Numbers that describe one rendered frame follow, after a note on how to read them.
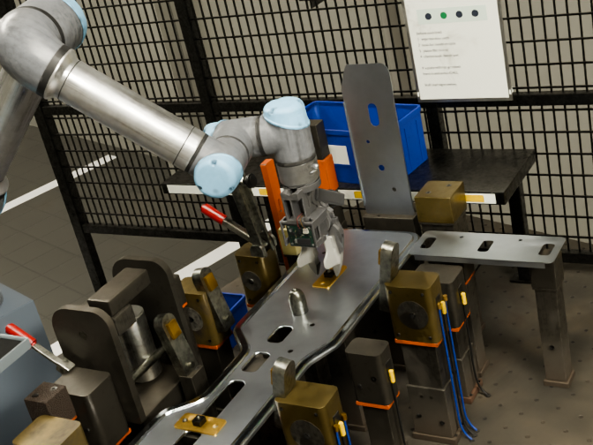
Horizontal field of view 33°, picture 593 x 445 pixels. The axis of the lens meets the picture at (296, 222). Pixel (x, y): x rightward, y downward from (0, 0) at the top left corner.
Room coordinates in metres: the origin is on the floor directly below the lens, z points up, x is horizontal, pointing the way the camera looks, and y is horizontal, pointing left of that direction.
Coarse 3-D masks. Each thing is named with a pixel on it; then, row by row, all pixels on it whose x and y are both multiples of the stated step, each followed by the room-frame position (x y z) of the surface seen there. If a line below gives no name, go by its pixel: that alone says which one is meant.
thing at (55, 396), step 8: (48, 384) 1.39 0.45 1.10; (56, 384) 1.39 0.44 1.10; (32, 392) 1.38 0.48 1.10; (40, 392) 1.37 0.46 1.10; (48, 392) 1.37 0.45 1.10; (56, 392) 1.36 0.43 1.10; (64, 392) 1.37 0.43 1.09; (24, 400) 1.36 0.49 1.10; (32, 400) 1.36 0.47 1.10; (40, 400) 1.35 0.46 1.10; (48, 400) 1.34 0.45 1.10; (56, 400) 1.36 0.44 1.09; (64, 400) 1.37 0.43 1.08; (32, 408) 1.36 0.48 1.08; (40, 408) 1.35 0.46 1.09; (48, 408) 1.34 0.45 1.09; (56, 408) 1.35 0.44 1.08; (64, 408) 1.36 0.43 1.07; (72, 408) 1.37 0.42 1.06; (32, 416) 1.36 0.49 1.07; (56, 416) 1.35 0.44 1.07; (64, 416) 1.36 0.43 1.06; (72, 416) 1.37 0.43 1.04
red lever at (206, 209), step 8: (200, 208) 1.86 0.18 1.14; (208, 208) 1.85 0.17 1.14; (208, 216) 1.84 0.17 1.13; (216, 216) 1.83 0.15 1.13; (224, 216) 1.83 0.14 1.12; (224, 224) 1.83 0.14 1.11; (232, 224) 1.82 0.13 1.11; (240, 232) 1.81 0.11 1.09; (248, 240) 1.80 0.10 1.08; (264, 240) 1.79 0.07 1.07
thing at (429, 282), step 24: (408, 288) 1.52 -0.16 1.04; (432, 288) 1.51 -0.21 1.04; (408, 312) 1.53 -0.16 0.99; (432, 312) 1.50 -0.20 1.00; (408, 336) 1.53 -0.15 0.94; (432, 336) 1.50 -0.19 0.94; (408, 360) 1.54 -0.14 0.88; (432, 360) 1.52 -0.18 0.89; (408, 384) 1.55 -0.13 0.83; (432, 384) 1.52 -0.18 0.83; (456, 384) 1.53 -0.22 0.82; (432, 408) 1.52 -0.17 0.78; (456, 408) 1.51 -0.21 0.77; (432, 432) 1.53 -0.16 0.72; (456, 432) 1.52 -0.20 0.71
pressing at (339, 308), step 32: (320, 256) 1.81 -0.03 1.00; (352, 256) 1.77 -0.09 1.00; (288, 288) 1.71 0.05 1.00; (320, 288) 1.68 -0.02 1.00; (352, 288) 1.65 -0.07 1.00; (256, 320) 1.61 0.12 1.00; (288, 320) 1.59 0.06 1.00; (320, 320) 1.56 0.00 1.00; (352, 320) 1.54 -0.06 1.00; (256, 352) 1.50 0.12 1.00; (288, 352) 1.48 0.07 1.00; (320, 352) 1.46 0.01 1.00; (224, 384) 1.43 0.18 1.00; (256, 384) 1.40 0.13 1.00; (160, 416) 1.37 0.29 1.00; (224, 416) 1.33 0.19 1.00; (256, 416) 1.32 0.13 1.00
